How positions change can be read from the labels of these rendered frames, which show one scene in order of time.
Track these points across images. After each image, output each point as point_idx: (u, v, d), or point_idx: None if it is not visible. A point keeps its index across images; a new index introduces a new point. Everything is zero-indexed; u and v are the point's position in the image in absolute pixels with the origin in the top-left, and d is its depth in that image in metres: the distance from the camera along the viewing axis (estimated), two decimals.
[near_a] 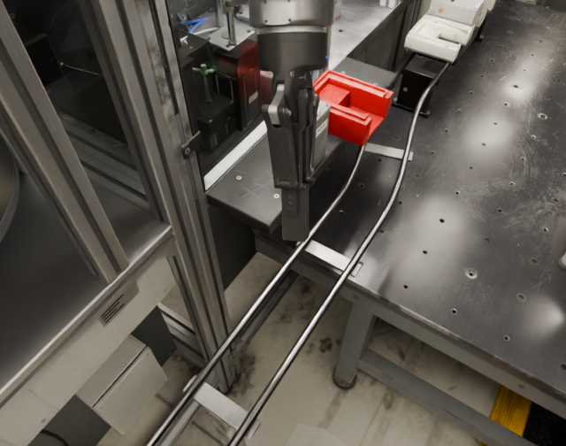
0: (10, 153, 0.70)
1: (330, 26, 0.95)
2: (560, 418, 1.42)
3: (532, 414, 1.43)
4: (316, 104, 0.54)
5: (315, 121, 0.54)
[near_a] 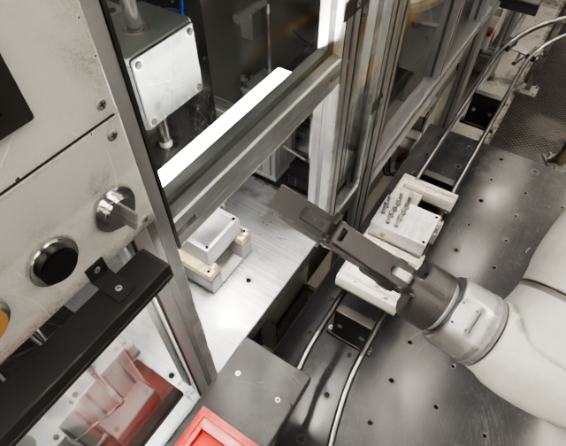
0: None
1: (205, 351, 0.69)
2: None
3: None
4: None
5: None
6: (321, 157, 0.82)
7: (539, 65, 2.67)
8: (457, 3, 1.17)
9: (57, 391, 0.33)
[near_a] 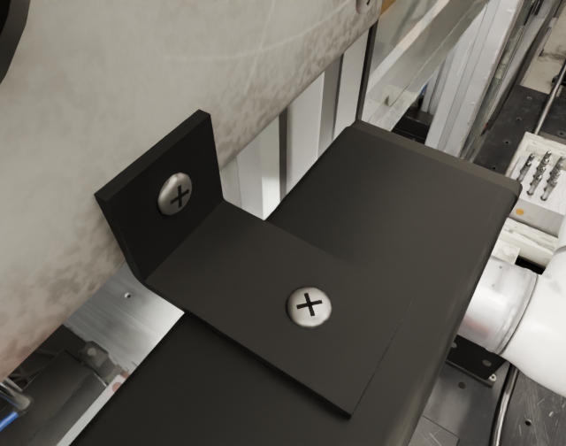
0: None
1: None
2: None
3: None
4: None
5: None
6: (467, 79, 0.51)
7: None
8: None
9: None
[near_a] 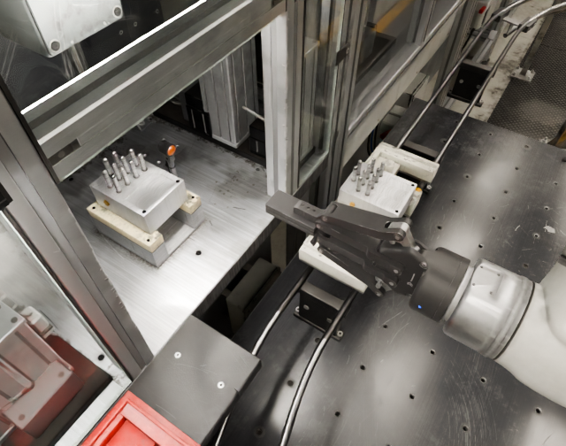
0: None
1: (129, 326, 0.59)
2: None
3: None
4: (376, 287, 0.53)
5: (361, 278, 0.54)
6: (275, 108, 0.72)
7: (535, 49, 2.56)
8: None
9: None
